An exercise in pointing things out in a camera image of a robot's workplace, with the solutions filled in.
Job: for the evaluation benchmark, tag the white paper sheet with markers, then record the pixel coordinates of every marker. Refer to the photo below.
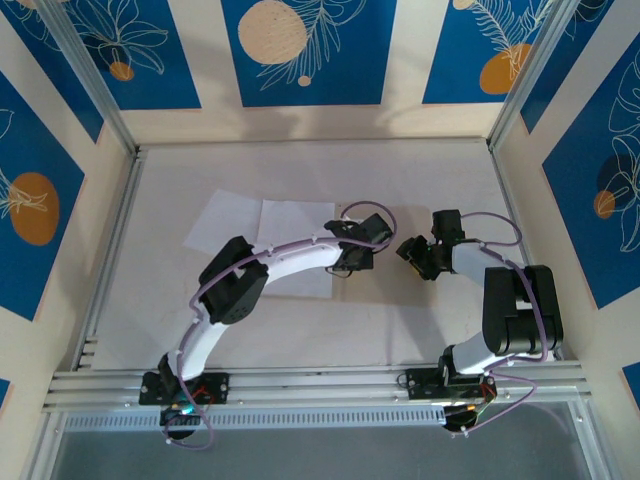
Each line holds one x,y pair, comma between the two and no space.
220,220
295,220

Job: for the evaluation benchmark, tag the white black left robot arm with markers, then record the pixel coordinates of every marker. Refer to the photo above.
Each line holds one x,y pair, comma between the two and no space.
300,257

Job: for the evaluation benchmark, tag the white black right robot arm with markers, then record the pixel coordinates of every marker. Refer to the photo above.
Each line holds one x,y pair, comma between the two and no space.
470,260

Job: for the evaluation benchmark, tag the grey glossy panel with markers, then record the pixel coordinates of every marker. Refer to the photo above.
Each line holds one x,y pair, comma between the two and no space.
325,455

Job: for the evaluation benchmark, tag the aluminium table side rail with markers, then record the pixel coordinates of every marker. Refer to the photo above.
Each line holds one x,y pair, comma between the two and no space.
112,245
517,220

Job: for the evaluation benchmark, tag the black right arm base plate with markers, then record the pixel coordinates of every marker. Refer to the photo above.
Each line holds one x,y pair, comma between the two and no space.
420,385

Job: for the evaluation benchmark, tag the aluminium mounting rail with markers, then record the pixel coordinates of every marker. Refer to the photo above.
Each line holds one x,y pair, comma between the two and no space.
320,385

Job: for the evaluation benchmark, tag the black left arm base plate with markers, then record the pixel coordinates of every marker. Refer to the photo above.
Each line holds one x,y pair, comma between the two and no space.
222,382

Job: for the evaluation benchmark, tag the aluminium frame post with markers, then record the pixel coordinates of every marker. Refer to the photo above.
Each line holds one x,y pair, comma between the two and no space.
80,55
530,65

